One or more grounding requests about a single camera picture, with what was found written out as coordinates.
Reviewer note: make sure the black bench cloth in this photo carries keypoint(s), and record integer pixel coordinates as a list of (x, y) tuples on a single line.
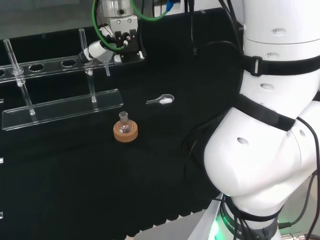
[(75, 180)]

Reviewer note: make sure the clear plastic funnel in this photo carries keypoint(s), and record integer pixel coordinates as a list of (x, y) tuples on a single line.
[(107, 70)]

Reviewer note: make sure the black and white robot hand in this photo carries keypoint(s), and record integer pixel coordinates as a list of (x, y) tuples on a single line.
[(125, 27)]

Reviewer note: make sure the round-bottom glass flask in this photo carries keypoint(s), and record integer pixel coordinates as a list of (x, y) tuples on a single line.
[(124, 125)]

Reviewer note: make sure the clear acrylic funnel stand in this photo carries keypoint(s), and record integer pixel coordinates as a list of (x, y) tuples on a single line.
[(62, 110)]

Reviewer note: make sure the glass weighing funnel with powder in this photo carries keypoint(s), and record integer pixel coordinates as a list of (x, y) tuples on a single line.
[(165, 100)]

